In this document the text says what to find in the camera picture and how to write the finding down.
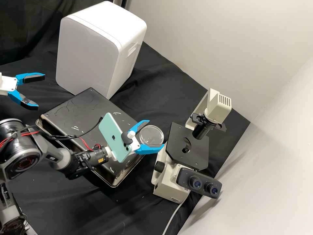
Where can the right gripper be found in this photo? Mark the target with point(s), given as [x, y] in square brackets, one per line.
[113, 154]

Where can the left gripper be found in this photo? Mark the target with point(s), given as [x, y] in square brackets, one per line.
[7, 84]

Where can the petri dish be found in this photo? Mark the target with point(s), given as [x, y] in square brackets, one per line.
[151, 135]

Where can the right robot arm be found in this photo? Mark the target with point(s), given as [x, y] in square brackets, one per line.
[22, 151]

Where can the cream microscope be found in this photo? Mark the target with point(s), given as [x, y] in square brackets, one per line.
[168, 176]

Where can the black tray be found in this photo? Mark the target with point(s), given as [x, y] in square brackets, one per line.
[73, 115]

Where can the white box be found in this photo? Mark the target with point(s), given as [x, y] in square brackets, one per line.
[97, 49]

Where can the right wrist camera phone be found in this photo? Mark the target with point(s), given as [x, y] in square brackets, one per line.
[113, 138]

